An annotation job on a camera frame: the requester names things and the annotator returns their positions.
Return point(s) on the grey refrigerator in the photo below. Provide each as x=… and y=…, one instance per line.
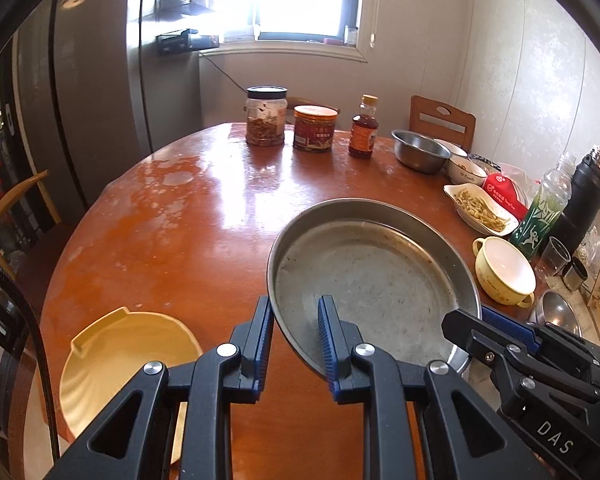
x=90, y=85

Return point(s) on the white bowl with food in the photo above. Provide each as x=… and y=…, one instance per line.
x=467, y=172

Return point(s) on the window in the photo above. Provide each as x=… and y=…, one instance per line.
x=300, y=0

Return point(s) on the clear bag of snacks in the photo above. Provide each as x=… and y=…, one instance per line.
x=592, y=247

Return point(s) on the clear plastic cup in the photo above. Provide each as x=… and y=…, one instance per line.
x=555, y=255

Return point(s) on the plain white bowl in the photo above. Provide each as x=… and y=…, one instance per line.
x=455, y=150

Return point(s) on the deep steel bowl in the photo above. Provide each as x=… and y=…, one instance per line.
x=420, y=152

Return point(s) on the small steel bowl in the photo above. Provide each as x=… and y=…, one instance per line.
x=555, y=310

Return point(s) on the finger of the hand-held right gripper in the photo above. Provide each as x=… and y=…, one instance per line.
x=480, y=340
x=510, y=327

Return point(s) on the white plastic bag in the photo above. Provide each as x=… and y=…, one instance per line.
x=517, y=172

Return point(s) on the yellow shell-shaped plate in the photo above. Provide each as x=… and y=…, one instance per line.
x=120, y=355

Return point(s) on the clear green drink bottle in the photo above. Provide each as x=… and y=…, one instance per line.
x=540, y=215

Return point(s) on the black thermos flask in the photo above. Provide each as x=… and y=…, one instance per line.
x=585, y=195

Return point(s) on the sauce bottle with orange cap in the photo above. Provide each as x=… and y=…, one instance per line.
x=362, y=135

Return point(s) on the large round steel plate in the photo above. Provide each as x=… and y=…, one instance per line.
x=370, y=280

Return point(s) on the wooden armchair with curved rail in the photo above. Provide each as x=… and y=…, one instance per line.
x=15, y=187

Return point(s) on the black fridge side rack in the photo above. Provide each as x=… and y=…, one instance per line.
x=180, y=42

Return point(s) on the wooden chair back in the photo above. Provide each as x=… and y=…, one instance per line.
x=440, y=117

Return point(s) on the red jar with orange lid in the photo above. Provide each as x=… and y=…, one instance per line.
x=314, y=132

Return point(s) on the pale shredded vegetables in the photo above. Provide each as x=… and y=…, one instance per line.
x=480, y=207

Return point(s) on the black framed glass door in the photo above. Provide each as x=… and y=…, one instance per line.
x=0, y=135

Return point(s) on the small steel cup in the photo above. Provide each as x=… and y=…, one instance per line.
x=575, y=275

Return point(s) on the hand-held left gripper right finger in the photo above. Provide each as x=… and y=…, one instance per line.
x=327, y=340

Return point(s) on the red packet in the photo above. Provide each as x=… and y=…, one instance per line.
x=502, y=192

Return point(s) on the small patterned dish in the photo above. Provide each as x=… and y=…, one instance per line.
x=487, y=164

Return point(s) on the white rectangular plate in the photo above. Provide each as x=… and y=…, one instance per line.
x=452, y=195

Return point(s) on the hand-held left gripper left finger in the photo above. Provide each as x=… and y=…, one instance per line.
x=265, y=340

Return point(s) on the black-lidded clear jar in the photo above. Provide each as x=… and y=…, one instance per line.
x=265, y=120

